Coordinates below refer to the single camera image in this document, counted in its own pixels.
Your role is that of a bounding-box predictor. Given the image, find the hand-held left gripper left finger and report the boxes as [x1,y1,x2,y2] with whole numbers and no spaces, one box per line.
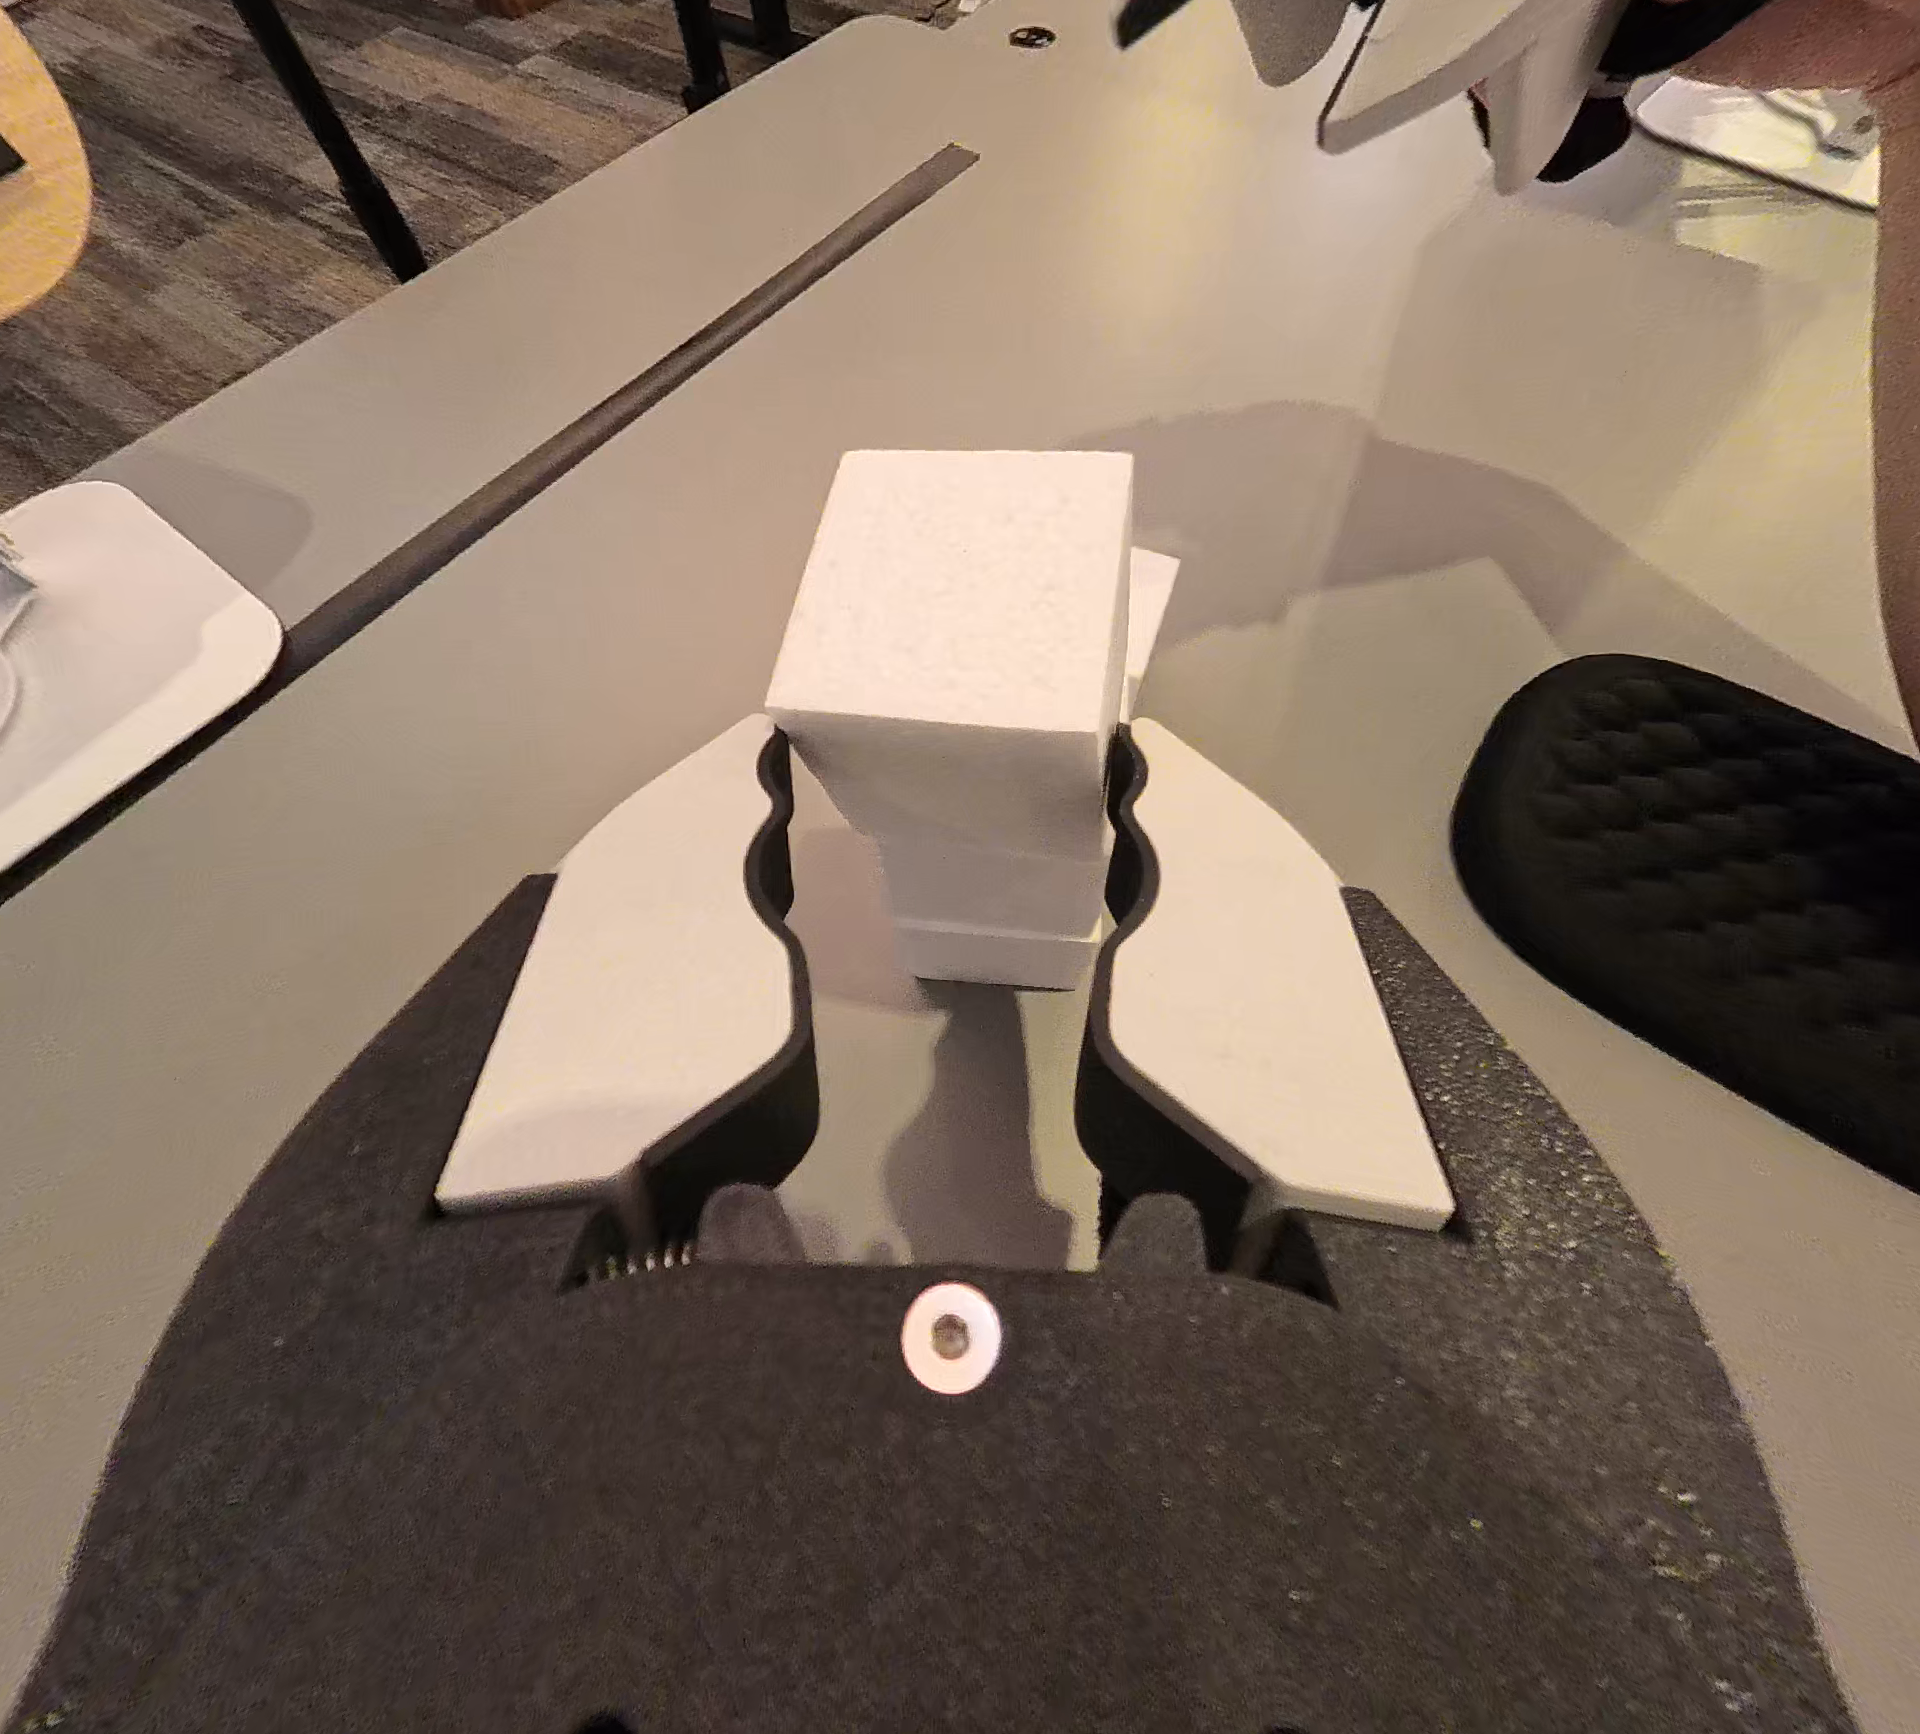
[432,714,822,1264]

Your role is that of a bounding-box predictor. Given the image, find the white hard foam cube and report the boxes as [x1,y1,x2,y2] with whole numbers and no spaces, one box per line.
[896,917,1104,990]
[763,451,1138,854]
[875,547,1182,935]

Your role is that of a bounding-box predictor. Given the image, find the white flat stand base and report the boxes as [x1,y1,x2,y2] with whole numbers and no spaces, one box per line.
[1631,72,1883,214]

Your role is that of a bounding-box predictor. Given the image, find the black padded wrist rest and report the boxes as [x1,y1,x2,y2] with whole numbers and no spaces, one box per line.
[1450,655,1920,1189]

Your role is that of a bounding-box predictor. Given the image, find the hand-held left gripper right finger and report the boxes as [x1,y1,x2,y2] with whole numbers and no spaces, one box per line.
[1076,714,1460,1273]

